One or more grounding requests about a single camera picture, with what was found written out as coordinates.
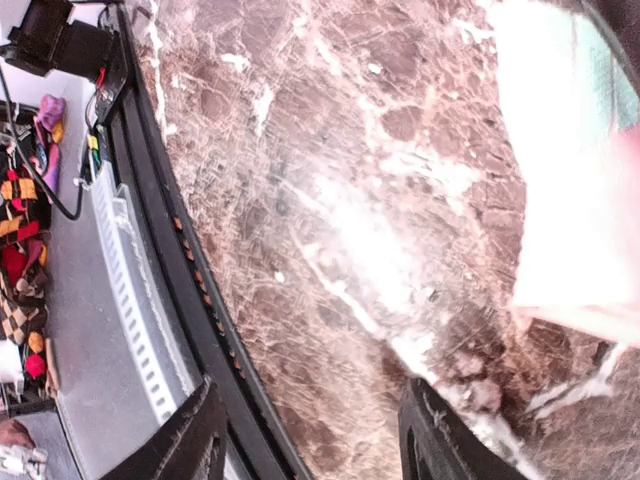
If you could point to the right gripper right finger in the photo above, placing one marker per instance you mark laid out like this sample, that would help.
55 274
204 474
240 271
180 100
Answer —
435 443

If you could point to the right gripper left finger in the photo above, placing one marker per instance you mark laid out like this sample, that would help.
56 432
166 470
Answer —
191 444

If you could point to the pink sock with green patches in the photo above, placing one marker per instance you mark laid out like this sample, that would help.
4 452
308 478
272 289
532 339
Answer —
569 95

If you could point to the colourful cloth pile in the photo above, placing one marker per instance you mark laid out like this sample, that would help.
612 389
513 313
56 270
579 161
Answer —
29 139

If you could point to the black front table rail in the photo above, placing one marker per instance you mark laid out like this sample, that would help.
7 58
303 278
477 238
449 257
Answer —
257 433

